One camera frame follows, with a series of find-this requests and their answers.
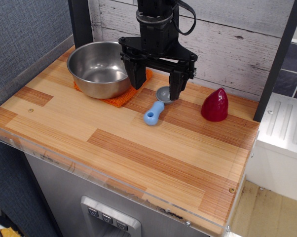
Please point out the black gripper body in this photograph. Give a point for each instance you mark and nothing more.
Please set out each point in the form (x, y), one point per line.
(159, 48)

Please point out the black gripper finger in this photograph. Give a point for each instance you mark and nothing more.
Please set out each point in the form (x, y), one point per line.
(177, 83)
(136, 71)

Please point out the stainless steel pot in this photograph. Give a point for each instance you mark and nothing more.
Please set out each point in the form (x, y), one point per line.
(98, 70)

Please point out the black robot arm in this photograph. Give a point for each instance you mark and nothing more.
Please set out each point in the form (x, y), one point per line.
(161, 12)

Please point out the blue grey measuring scoop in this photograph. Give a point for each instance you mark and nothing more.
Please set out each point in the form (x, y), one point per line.
(151, 117)

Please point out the orange folded cloth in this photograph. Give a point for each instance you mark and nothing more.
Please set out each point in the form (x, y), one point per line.
(125, 97)

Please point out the red strawberry-shaped toy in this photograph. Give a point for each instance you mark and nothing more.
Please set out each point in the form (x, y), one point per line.
(215, 106)

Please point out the clear acrylic table guard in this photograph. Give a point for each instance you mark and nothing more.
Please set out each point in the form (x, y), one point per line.
(109, 181)

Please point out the white ribbed box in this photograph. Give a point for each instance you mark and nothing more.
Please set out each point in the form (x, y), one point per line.
(273, 164)

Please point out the grey cabinet with button panel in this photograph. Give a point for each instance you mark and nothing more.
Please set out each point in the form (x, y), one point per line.
(84, 209)

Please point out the yellow object at corner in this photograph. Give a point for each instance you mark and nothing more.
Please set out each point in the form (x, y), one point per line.
(9, 232)

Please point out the dark left frame post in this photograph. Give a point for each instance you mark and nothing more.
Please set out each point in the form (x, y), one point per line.
(81, 23)

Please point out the dark frame post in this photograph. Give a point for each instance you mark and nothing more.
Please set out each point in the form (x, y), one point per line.
(81, 23)
(277, 63)

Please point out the dark right frame post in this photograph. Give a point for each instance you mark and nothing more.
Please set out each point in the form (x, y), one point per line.
(277, 63)

